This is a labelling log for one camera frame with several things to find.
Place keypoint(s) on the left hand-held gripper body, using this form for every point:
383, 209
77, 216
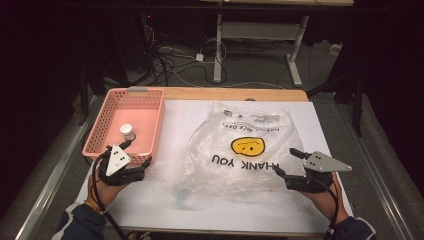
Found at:
116, 160

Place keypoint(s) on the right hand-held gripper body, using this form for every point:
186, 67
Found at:
325, 163

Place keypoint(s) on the small plastic bottle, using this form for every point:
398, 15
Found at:
127, 130

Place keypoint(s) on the pink plastic basket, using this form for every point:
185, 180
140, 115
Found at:
140, 116

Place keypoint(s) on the clear printed plastic bag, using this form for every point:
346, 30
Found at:
206, 146

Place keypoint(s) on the person's left hand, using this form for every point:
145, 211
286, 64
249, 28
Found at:
105, 193

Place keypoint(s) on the person's right hand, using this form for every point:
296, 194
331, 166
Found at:
321, 203

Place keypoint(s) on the black stand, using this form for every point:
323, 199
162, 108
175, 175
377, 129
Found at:
83, 100
357, 106

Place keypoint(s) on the white board mat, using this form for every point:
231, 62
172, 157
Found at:
186, 213

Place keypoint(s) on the white power adapter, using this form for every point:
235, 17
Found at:
199, 57

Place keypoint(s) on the metal floor rail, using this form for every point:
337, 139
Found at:
56, 170
380, 180

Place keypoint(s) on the white metal desk frame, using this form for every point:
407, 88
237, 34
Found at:
218, 50

